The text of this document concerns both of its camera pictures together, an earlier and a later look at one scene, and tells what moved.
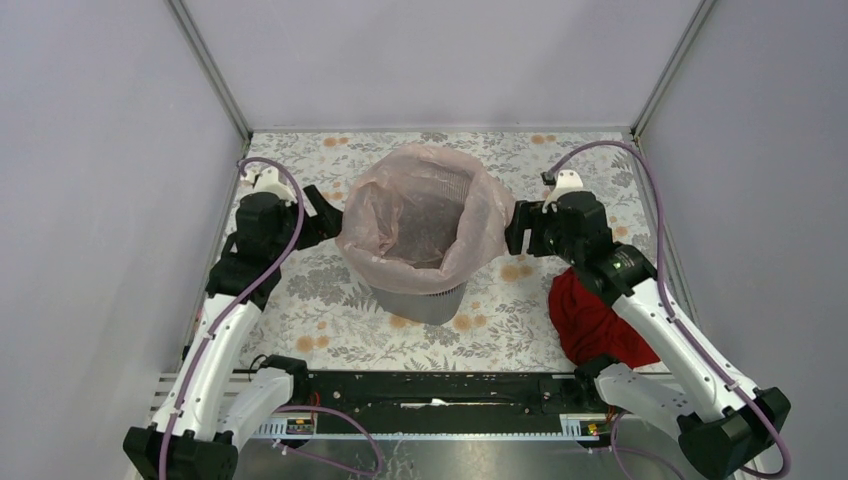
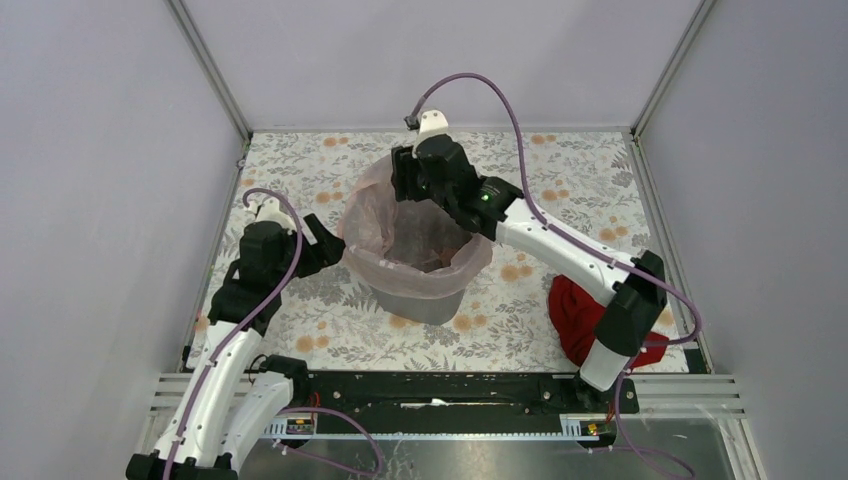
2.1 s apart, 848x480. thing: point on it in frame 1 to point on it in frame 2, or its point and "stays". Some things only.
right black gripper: x=527 y=215 to x=404 y=166
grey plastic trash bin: x=421 y=308 stays
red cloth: x=591 y=328 stays
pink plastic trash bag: x=421 y=218 stays
